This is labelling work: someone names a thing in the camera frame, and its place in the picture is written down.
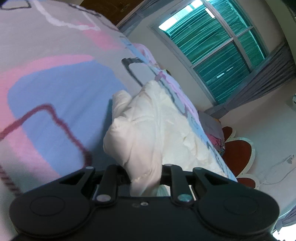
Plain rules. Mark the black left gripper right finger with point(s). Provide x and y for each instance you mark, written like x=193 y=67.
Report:
x=186 y=187

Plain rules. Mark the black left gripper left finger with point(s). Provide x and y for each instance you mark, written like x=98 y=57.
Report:
x=104 y=186

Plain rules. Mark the cream quilted comforter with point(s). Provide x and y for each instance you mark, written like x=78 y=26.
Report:
x=148 y=131

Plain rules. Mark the grey pink pillow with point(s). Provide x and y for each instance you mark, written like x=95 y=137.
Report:
x=213 y=129

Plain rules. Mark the red flower-shaped headboard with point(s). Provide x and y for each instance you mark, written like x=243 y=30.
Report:
x=239 y=156

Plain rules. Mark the pink floral blanket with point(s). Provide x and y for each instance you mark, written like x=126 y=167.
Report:
x=170 y=80

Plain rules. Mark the patterned grey pink bedsheet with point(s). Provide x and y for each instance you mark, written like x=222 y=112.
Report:
x=61 y=64

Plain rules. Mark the white air conditioner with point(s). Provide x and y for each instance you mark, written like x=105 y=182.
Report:
x=294 y=100

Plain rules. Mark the window with teal blinds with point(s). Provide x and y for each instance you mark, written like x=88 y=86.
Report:
x=219 y=42

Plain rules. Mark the grey right curtain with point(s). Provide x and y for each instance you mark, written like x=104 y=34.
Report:
x=277 y=69

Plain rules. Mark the grey curtain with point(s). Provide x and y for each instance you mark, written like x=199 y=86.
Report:
x=146 y=9
x=277 y=69

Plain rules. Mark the grey left curtain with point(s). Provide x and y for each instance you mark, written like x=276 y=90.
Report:
x=146 y=9

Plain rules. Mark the dark wooden door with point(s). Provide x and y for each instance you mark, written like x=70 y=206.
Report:
x=114 y=10

